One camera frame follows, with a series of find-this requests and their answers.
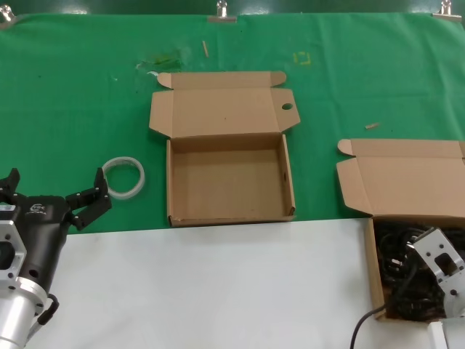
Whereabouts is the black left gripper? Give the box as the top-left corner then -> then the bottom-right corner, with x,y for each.
0,167 -> 113,292

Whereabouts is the cardboard box with round hole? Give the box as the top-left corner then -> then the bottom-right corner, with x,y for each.
147,71 -> 301,228

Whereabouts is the translucent white tape roll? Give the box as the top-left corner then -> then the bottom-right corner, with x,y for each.
101,156 -> 147,200

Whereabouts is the green table cloth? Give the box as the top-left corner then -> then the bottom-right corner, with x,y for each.
0,12 -> 465,236

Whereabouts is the clear plastic wrap scrap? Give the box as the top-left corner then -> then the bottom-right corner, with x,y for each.
136,45 -> 192,72

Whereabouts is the metal binder clip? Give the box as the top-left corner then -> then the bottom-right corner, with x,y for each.
0,6 -> 17,30
432,0 -> 462,23
206,0 -> 238,25

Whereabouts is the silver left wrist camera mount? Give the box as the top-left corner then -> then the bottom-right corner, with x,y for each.
0,203 -> 28,288

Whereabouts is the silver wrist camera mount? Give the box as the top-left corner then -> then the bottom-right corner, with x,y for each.
0,203 -> 28,288
412,227 -> 465,292

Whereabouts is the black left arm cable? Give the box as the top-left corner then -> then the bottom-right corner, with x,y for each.
36,293 -> 60,326

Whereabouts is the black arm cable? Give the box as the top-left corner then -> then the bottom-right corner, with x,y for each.
36,293 -> 60,326
350,261 -> 419,349

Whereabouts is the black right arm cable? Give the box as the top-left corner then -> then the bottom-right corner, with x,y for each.
350,261 -> 419,349

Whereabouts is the pile of black power cables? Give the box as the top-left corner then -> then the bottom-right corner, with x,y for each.
373,221 -> 465,323

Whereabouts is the cardboard box holding cables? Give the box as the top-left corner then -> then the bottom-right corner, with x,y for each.
336,137 -> 465,323

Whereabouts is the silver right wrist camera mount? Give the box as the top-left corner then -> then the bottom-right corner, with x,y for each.
412,227 -> 465,292

